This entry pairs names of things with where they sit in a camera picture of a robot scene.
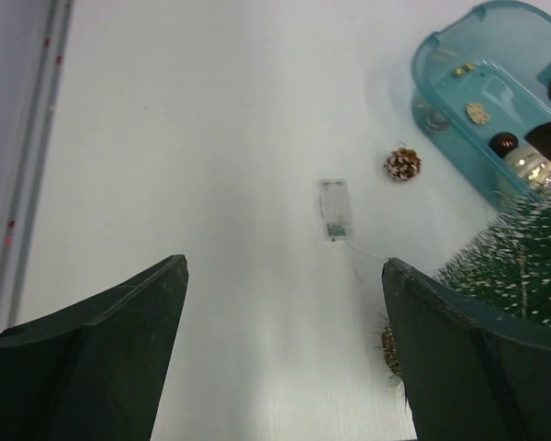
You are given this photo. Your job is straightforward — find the teal plastic bin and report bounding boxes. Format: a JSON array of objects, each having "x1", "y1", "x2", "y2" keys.
[{"x1": 410, "y1": 1, "x2": 551, "y2": 211}]

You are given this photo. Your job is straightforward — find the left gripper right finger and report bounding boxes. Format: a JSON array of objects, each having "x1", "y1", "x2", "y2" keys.
[{"x1": 381, "y1": 258, "x2": 551, "y2": 441}]

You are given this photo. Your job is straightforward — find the large silver gold bauble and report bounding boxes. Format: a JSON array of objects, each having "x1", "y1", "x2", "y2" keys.
[{"x1": 504, "y1": 144, "x2": 551, "y2": 188}]

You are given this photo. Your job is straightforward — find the clear battery box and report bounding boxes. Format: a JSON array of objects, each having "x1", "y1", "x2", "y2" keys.
[{"x1": 316, "y1": 178, "x2": 354, "y2": 242}]

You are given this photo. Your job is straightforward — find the large frosted pine cone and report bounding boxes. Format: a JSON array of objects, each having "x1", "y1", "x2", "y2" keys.
[{"x1": 384, "y1": 141, "x2": 422, "y2": 183}]

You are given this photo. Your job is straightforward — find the brown bauble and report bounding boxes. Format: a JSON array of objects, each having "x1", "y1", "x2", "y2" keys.
[{"x1": 489, "y1": 132, "x2": 519, "y2": 158}]

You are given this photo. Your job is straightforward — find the left aluminium corner post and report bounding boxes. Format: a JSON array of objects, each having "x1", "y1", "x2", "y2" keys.
[{"x1": 0, "y1": 1, "x2": 74, "y2": 332}]

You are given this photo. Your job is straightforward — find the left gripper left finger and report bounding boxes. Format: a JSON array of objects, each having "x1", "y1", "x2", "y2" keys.
[{"x1": 0, "y1": 255, "x2": 188, "y2": 440}]

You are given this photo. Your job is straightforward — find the gold flower ornament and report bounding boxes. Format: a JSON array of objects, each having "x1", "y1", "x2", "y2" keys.
[{"x1": 466, "y1": 103, "x2": 490, "y2": 125}]

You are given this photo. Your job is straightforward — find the small green christmas tree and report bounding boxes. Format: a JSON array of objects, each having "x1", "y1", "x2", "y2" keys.
[{"x1": 374, "y1": 153, "x2": 551, "y2": 405}]

